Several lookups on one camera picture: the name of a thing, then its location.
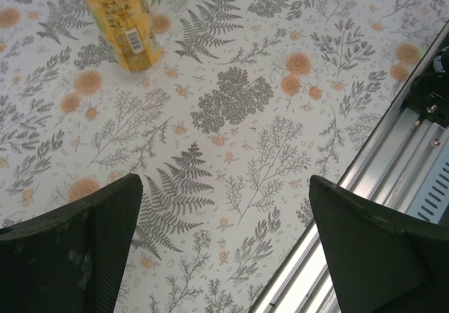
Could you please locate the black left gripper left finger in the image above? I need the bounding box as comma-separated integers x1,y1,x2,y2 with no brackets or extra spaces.
0,173,144,313

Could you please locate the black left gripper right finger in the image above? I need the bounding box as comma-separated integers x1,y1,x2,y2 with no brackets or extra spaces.
309,175,449,313

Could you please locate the yellow label plastic bottle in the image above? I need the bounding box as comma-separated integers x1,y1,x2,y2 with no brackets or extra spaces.
72,0,166,72

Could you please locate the floral print table mat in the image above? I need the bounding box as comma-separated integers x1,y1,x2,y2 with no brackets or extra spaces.
0,0,449,313

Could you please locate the perforated metal cable tray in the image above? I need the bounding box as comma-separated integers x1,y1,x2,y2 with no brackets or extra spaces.
403,158,449,225

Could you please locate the aluminium frame rail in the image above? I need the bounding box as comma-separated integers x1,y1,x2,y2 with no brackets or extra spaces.
247,20,449,313

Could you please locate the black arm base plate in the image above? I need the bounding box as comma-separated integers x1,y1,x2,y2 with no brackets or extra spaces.
408,44,449,126

